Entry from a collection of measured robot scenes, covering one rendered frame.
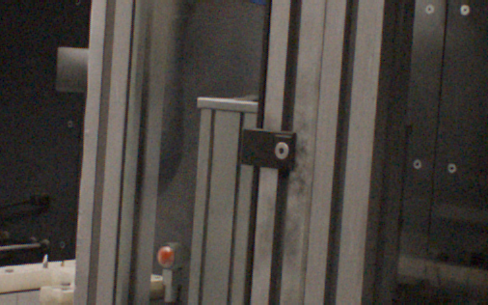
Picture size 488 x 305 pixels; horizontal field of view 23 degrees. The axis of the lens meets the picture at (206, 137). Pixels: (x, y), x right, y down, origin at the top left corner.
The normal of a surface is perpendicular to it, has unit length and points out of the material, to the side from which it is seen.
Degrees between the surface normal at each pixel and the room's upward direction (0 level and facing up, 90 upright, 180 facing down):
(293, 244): 90
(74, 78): 90
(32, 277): 90
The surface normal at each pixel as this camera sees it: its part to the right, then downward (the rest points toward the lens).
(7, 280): 0.76, 0.09
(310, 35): -0.64, 0.00
